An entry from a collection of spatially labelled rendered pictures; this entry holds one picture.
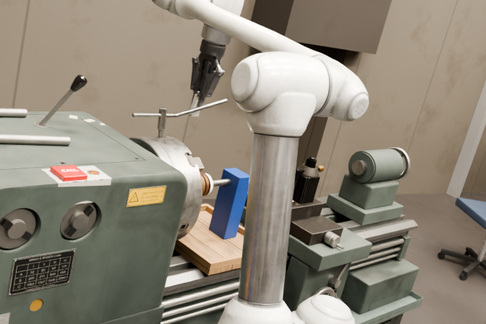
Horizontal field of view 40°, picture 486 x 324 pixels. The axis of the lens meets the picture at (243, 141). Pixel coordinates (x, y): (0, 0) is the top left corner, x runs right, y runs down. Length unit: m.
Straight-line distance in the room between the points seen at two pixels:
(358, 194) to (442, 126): 3.74
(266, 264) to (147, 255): 0.37
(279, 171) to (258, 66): 0.23
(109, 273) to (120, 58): 2.72
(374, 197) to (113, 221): 1.47
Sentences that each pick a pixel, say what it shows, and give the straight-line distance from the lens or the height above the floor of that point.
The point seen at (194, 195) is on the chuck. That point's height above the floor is 1.13.
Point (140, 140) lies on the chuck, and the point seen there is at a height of 1.23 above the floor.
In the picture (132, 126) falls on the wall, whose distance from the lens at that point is 4.43.
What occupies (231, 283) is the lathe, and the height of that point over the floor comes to 0.79.
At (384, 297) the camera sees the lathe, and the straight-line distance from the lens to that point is 2.92.
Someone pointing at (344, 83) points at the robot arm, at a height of 1.58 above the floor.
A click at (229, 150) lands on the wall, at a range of 4.90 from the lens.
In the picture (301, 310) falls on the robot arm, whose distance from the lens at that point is 1.61.
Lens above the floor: 1.81
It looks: 16 degrees down
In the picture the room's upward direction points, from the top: 14 degrees clockwise
